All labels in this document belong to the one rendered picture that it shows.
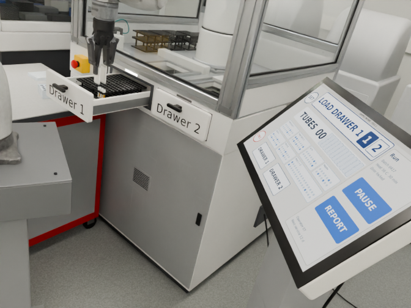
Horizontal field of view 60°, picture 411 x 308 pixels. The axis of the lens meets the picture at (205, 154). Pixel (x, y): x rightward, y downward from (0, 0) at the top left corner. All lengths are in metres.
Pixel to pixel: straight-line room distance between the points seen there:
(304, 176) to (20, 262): 0.86
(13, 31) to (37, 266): 1.21
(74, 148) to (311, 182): 1.21
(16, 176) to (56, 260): 1.03
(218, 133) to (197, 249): 0.55
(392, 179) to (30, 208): 0.80
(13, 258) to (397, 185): 1.01
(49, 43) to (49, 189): 1.45
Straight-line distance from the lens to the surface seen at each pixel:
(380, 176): 0.69
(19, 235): 1.15
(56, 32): 2.31
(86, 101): 1.33
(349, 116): 0.85
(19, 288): 1.30
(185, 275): 1.73
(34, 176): 0.96
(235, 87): 1.23
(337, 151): 0.78
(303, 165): 0.80
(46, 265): 1.93
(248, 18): 1.19
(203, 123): 1.31
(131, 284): 1.84
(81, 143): 1.72
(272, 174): 0.84
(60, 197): 0.96
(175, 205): 1.57
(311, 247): 0.66
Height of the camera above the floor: 1.39
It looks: 27 degrees down
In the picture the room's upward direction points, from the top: 13 degrees clockwise
